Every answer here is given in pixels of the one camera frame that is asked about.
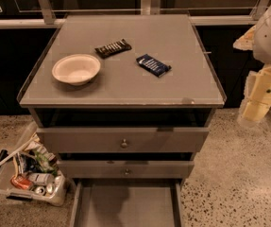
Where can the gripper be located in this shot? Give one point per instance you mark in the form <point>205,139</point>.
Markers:
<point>258,105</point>

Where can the blue rxbar blueberry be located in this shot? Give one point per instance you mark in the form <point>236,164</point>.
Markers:
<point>153,66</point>

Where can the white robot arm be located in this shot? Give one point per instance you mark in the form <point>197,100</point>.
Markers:
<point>258,39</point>

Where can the grey drawer cabinet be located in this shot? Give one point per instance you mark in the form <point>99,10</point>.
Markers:
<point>123,94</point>

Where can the grey middle drawer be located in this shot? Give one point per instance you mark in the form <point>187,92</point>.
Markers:
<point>126,169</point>

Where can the grey open bottom drawer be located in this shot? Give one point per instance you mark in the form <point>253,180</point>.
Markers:
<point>127,203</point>

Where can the grey top drawer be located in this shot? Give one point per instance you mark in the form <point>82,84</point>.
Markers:
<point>123,140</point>

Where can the dark brown snack bar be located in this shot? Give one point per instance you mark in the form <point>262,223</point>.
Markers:
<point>108,50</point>

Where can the white paper bowl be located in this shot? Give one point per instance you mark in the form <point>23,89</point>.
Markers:
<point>76,69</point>

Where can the green snack bag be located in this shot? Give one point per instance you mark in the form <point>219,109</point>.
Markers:
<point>47,161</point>

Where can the white soda can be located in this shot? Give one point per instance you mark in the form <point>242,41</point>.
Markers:
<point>41,178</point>

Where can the silver can top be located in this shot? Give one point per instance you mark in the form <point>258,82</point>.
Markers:
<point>40,190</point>

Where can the clear plastic bin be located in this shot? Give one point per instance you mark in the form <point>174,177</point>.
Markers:
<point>30,172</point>

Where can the red soda can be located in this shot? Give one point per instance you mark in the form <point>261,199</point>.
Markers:
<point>21,182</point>

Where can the metal window frame rail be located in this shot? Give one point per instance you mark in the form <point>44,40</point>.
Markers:
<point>53,13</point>

